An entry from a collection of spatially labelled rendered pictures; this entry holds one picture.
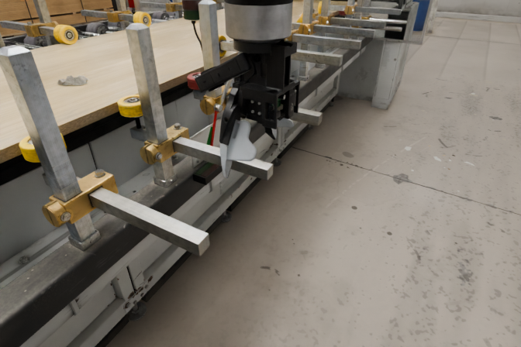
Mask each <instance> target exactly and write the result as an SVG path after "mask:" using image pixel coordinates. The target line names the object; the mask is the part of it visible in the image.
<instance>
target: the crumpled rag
mask: <svg viewBox="0 0 521 347"><path fill-rule="evenodd" d="M86 80H89V79H87V78H86V77H85V76H81V75H78V77H73V76H72V75H71V76H67V78H66V79H65V80H64V79H59V81H58V82H57V84H62V85H65V86H66V85H75V86H77V85H83V84H87V83H88V82H86Z"/></svg>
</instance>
